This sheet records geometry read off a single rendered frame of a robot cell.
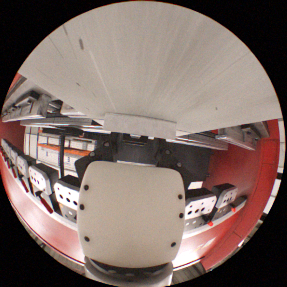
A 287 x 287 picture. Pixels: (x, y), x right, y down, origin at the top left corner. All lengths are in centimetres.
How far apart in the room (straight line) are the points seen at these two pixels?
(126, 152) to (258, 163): 107
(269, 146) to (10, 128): 303
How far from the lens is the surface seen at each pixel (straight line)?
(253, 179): 90
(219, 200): 45
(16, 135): 223
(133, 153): 74
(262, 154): 87
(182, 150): 86
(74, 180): 34
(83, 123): 57
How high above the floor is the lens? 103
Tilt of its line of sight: 1 degrees down
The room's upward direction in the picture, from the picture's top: 173 degrees counter-clockwise
